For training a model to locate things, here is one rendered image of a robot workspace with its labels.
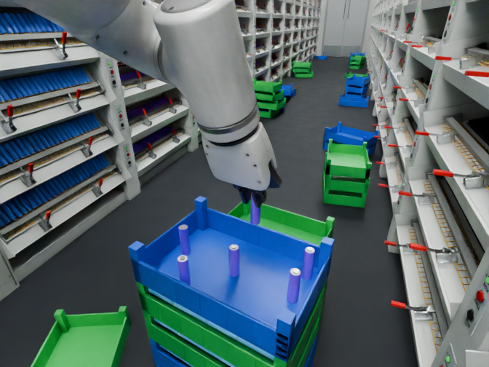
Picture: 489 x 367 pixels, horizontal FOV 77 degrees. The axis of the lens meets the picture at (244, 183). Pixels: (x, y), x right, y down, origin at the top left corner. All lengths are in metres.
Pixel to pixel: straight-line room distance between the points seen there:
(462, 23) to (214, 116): 0.87
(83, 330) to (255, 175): 0.82
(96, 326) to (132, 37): 0.89
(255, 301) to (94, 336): 0.65
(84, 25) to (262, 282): 0.46
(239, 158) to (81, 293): 0.92
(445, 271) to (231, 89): 0.65
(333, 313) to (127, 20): 0.96
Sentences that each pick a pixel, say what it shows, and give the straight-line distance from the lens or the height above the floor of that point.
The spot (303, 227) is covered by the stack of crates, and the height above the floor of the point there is 0.26.
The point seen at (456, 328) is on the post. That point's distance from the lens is 0.71.
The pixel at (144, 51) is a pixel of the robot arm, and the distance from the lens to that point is 0.41.
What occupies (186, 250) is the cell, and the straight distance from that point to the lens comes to 0.63.
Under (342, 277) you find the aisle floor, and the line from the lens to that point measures 1.21.
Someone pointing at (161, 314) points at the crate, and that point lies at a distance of 0.63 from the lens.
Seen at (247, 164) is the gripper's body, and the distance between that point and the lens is 0.43.
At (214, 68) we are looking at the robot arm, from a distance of 0.34.
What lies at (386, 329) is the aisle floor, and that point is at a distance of 1.10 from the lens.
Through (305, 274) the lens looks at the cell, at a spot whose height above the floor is 0.42.
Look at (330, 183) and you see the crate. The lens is 1.55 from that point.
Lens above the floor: 0.82
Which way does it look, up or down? 28 degrees down
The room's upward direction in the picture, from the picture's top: straight up
